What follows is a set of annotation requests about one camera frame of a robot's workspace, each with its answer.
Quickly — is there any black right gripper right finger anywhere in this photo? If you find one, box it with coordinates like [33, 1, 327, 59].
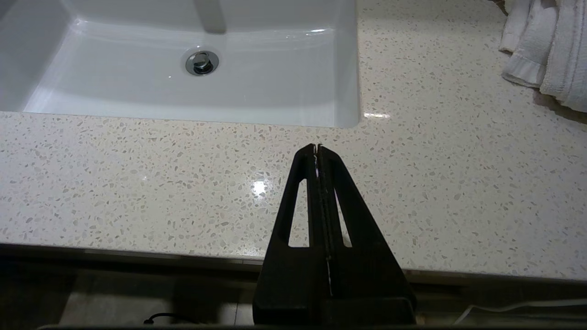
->
[319, 143, 414, 299]

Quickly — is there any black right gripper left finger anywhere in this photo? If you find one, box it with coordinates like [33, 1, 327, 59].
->
[254, 144, 332, 299]

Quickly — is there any chrome drain stopper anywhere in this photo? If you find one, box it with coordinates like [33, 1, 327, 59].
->
[185, 50, 220, 77]

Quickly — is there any white ceramic sink basin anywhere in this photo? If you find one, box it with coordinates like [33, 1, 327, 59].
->
[0, 0, 360, 130]

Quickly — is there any white towel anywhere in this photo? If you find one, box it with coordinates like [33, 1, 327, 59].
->
[498, 0, 587, 114]

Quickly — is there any thin black cable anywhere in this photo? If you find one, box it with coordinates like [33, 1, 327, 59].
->
[143, 313, 202, 325]

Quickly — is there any white cable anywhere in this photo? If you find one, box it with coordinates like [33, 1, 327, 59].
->
[454, 299, 587, 326]

